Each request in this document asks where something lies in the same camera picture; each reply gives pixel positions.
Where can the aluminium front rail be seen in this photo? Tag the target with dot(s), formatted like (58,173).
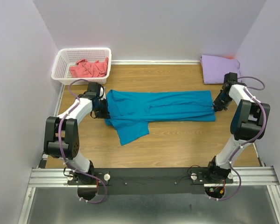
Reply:
(250,176)

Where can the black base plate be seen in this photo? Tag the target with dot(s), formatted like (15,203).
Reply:
(149,181)

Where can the blue t shirt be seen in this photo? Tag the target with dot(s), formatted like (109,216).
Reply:
(131,112)

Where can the folded purple t shirt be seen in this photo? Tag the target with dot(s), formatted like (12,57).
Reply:
(215,67)

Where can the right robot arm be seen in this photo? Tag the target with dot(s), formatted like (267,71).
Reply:
(248,124)

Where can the red t shirt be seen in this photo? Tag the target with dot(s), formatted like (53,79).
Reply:
(86,69)

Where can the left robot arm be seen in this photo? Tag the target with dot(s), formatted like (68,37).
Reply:
(61,138)

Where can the white plastic laundry basket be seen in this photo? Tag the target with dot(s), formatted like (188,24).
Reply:
(67,58)

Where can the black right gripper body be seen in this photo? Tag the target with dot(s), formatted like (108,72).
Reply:
(222,101)

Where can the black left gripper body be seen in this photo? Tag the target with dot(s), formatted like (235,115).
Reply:
(101,111)

